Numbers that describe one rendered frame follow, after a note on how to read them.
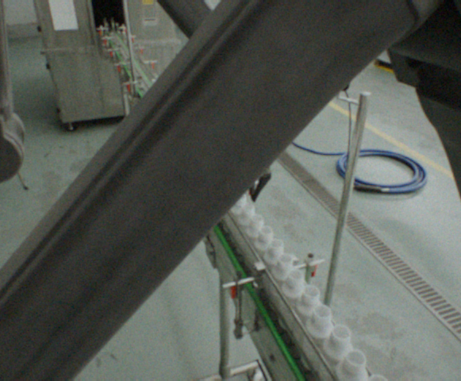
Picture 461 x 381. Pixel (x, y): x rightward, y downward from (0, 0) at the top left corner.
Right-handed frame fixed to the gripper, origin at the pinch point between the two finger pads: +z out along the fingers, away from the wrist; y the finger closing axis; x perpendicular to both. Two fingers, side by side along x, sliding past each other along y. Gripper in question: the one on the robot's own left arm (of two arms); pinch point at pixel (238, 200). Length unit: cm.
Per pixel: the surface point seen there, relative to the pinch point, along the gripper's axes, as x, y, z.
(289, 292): 2.1, -12.4, 27.4
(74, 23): -387, 18, 33
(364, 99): -46, -63, 3
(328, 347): 18.1, -12.8, 27.2
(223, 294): -47, -13, 77
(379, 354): -38, -95, 141
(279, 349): 5.9, -9.0, 41.8
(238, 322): -8.0, -3.9, 45.8
